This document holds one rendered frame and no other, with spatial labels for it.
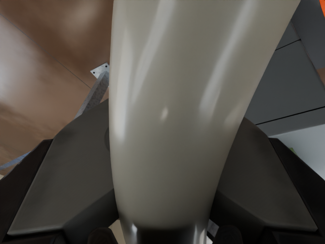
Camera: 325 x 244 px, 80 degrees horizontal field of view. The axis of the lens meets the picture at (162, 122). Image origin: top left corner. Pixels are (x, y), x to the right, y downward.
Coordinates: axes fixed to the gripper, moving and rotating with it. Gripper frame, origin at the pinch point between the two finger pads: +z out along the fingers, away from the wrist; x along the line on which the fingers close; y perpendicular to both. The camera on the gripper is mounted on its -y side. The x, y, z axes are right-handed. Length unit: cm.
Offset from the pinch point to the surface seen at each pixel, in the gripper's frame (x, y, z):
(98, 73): -50, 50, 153
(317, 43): 96, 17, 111
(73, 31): -61, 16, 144
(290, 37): 56, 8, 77
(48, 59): -92, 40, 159
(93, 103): -47, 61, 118
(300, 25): 81, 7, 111
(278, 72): 47, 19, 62
